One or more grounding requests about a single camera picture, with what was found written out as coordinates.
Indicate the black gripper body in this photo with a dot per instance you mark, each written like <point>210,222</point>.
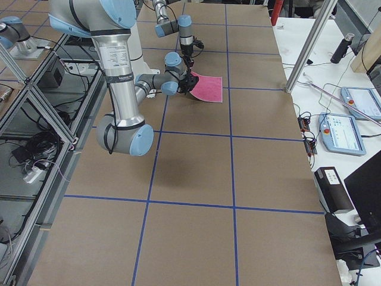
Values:
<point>186,50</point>
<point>189,83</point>

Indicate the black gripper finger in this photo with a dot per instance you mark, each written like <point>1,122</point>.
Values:
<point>190,63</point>
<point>187,63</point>

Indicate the pink and grey towel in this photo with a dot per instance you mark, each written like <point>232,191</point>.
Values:
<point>208,88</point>

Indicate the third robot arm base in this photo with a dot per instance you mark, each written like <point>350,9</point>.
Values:
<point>16,38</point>

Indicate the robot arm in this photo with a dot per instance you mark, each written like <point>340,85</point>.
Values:
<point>111,25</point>
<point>168,24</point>

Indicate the red cylinder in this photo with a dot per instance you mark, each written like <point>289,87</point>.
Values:
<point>276,11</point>

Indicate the reacher grabber stick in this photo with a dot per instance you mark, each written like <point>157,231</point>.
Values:
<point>357,113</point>

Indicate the small circuit board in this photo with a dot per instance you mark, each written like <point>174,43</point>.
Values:
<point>308,137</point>

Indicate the black water bottle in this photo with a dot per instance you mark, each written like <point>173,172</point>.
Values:
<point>342,48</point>

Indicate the near blue teach pendant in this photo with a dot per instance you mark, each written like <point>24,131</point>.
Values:
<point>340,134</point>

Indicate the blue teach pendant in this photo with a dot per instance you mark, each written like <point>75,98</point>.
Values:
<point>340,134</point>
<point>363,99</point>

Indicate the white power strip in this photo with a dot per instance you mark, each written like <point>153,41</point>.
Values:
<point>32,175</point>

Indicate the far blue teach pendant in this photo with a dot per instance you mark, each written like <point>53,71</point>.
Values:
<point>363,99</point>

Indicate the black box with label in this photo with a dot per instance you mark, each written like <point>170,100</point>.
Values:
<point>331,190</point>

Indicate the black monitor with stand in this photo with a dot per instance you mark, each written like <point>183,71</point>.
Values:
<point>352,244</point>

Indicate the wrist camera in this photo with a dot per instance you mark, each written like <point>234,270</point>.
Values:
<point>199,44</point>

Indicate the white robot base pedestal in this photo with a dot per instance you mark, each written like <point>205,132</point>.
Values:
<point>140,44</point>

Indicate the aluminium frame rail structure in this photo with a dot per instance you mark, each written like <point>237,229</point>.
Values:
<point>44,123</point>

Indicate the aluminium frame post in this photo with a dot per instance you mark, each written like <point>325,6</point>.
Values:
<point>310,42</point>

